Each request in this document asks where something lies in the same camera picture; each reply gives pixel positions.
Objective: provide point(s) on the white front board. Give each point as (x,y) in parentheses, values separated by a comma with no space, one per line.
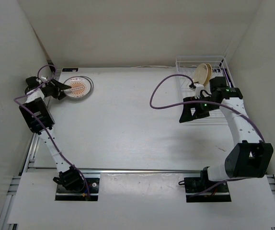
(141,202)

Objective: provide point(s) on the orange sunburst pattern plate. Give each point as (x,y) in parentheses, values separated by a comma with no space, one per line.
(79,87)

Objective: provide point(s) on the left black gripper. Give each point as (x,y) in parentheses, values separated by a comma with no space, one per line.
(58,86)

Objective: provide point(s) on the white wire dish rack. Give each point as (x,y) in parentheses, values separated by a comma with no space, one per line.
(187,65)

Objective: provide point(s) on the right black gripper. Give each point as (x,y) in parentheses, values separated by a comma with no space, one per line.
(187,116)

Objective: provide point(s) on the aluminium frame rail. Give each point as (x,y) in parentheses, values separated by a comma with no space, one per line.
(89,170)

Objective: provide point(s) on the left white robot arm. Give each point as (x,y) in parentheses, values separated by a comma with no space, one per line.
(41,122)

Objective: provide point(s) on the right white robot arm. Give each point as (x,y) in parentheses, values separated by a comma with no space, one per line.
(251,155)

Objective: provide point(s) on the yellow rimmed plate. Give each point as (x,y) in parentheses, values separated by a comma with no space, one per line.
(201,74)

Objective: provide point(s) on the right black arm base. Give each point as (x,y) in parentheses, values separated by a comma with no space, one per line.
(201,190)

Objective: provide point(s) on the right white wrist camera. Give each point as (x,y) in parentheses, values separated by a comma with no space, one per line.
(197,88)

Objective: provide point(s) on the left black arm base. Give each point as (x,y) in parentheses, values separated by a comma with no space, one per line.
(81,193)

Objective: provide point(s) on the white plate brown pattern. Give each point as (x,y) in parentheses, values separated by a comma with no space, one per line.
(91,84)

